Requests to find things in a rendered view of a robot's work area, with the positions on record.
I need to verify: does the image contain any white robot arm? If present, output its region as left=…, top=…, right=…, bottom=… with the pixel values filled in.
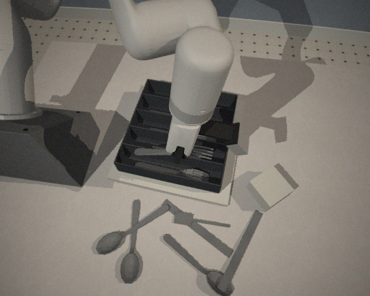
left=0, top=0, right=249, bottom=156

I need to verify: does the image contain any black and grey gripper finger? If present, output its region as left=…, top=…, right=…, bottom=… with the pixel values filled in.
left=172, top=146, right=186, bottom=164

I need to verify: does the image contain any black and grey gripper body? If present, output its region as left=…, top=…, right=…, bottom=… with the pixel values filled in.
left=166, top=106, right=209, bottom=157

